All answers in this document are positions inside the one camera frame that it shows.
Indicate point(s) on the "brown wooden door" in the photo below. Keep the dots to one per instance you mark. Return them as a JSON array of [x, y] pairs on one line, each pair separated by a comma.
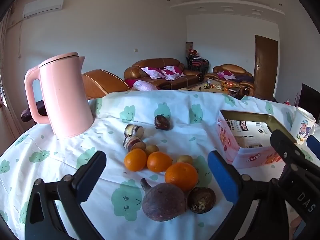
[[265, 67]]

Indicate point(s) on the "tall woven vase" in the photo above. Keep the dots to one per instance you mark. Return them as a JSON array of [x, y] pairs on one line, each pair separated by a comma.
[[189, 46]]

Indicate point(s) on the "dark purple mangosteen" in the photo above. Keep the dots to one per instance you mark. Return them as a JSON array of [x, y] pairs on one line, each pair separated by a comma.
[[201, 200]]

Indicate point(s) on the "brown leather chaise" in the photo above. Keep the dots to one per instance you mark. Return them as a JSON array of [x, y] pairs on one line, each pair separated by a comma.
[[102, 83]]

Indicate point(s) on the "white air conditioner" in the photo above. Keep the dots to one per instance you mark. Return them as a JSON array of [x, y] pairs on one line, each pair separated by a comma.
[[42, 6]]

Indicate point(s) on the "light pink floral pillow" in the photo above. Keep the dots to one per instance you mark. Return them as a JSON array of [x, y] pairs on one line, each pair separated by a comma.
[[145, 85]]

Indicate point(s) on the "small brown kiwi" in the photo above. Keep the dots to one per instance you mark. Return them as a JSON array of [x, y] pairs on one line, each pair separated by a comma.
[[185, 160], [151, 150]]

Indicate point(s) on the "dark brown stool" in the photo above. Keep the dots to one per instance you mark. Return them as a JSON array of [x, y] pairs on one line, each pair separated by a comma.
[[32, 113]]

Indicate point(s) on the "purple blanket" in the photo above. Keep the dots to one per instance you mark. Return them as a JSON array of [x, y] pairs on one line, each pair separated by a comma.
[[243, 78]]

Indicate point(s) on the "white cartoon mug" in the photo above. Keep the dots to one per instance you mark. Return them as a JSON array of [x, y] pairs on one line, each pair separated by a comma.
[[301, 127]]

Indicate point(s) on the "small cake slice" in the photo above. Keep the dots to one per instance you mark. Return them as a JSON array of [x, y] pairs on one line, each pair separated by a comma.
[[132, 143]]

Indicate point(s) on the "dark brown pastry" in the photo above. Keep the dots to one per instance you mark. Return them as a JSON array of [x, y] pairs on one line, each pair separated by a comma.
[[162, 122]]

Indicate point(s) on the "brown leather armchair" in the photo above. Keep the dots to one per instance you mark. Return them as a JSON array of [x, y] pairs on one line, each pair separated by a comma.
[[232, 68]]

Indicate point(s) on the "red cloth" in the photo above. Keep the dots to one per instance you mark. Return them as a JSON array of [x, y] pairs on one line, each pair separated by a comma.
[[130, 82]]

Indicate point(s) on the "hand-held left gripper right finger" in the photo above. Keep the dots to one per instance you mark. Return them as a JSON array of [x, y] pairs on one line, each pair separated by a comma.
[[222, 177]]

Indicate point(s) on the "black television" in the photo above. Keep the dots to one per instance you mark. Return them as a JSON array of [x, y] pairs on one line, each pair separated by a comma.
[[310, 100]]

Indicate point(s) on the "stacked dark chairs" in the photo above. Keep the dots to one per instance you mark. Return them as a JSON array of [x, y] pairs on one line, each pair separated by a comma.
[[197, 65]]

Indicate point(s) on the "brown leather sofa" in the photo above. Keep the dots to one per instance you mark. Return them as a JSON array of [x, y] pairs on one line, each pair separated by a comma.
[[155, 63]]

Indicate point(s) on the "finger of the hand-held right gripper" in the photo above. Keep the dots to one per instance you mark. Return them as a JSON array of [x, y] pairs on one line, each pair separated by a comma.
[[314, 145], [283, 143]]

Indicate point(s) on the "cloud printed white tablecloth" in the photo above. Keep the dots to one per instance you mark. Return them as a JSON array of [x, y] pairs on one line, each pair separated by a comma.
[[75, 140]]

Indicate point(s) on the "wooden coffee table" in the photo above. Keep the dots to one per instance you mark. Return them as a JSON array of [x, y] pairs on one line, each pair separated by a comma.
[[195, 87]]

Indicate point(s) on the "orange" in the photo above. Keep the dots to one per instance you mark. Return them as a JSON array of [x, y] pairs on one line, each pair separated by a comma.
[[158, 162], [135, 160], [181, 177]]

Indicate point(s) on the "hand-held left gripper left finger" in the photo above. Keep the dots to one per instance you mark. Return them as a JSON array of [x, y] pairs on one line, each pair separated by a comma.
[[85, 180]]

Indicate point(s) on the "small brown jelly cup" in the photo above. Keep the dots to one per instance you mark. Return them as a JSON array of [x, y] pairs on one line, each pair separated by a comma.
[[133, 130]]

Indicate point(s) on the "pink electric kettle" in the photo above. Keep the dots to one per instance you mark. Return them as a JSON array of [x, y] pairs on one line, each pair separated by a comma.
[[62, 92]]

